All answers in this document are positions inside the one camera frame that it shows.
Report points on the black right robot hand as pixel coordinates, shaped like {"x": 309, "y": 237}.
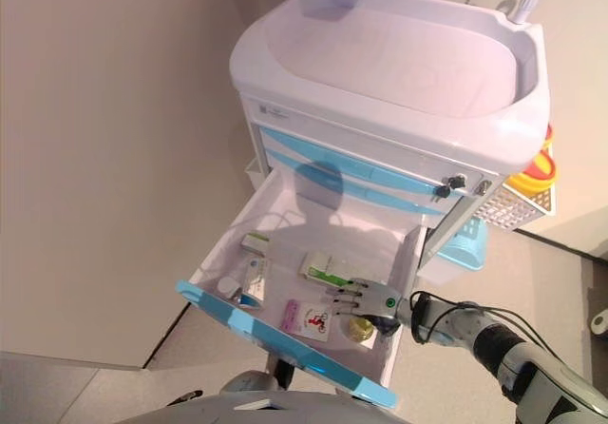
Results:
{"x": 375, "y": 300}

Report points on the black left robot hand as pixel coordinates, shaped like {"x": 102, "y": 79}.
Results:
{"x": 185, "y": 397}

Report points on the yellow pill bottle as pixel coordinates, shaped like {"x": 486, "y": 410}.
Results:
{"x": 361, "y": 330}

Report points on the blue front cart drawer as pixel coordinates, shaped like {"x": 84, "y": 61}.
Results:
{"x": 285, "y": 343}

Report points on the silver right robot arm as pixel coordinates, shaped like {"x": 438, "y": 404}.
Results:
{"x": 513, "y": 362}

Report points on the large green white medicine box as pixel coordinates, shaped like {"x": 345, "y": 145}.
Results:
{"x": 323, "y": 269}

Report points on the white blue medicine box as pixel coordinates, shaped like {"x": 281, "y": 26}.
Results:
{"x": 254, "y": 281}

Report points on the small green white medicine box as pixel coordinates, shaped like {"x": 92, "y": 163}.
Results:
{"x": 254, "y": 244}

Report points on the grey robot torso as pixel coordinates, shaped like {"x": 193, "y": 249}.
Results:
{"x": 228, "y": 412}

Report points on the white card red figure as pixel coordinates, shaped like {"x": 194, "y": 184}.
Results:
{"x": 317, "y": 324}

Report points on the silver left robot leg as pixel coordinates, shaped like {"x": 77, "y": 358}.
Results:
{"x": 247, "y": 381}

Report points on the pink blister pack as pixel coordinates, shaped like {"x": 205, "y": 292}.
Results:
{"x": 293, "y": 317}

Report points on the waste bin with blue lid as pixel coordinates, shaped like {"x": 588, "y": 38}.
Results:
{"x": 461, "y": 248}

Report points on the small white bottle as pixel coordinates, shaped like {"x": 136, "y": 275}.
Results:
{"x": 229, "y": 288}

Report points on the white perforated basket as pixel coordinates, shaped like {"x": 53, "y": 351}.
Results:
{"x": 513, "y": 207}

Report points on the white cart side bin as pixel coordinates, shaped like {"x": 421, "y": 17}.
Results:
{"x": 252, "y": 166}

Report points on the yellow sharps container red lid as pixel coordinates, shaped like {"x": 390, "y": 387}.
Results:
{"x": 532, "y": 177}
{"x": 547, "y": 136}

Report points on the white medical cart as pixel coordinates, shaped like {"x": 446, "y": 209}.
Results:
{"x": 404, "y": 63}

